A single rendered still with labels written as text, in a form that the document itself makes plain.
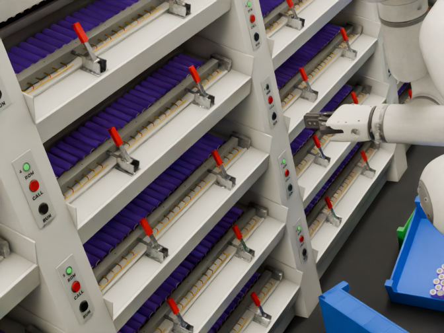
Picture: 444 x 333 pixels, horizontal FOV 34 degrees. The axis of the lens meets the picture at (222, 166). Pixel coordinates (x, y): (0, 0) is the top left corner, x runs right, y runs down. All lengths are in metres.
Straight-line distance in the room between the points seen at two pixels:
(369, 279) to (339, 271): 0.10
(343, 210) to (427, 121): 0.72
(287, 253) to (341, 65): 0.57
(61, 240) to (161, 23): 0.48
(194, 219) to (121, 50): 0.41
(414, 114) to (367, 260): 0.73
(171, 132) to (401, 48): 0.47
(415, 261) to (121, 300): 0.96
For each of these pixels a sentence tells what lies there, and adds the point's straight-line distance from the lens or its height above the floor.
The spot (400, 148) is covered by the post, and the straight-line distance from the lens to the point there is 2.52.
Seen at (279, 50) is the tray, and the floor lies 0.72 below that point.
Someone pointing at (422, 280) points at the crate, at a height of 0.03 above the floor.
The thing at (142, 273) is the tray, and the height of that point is 0.52.
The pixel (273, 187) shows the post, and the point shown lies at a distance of 1.79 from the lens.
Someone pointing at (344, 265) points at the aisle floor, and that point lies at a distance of 2.19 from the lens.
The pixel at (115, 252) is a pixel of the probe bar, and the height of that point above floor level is 0.57.
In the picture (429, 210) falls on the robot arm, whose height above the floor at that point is 0.73.
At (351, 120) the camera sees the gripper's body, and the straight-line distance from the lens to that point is 1.60.
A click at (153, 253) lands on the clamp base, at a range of 1.46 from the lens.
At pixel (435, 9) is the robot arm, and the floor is 0.94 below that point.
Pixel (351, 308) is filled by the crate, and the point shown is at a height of 0.20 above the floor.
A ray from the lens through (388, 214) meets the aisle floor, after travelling 2.37.
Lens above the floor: 1.32
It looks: 28 degrees down
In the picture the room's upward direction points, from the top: 15 degrees counter-clockwise
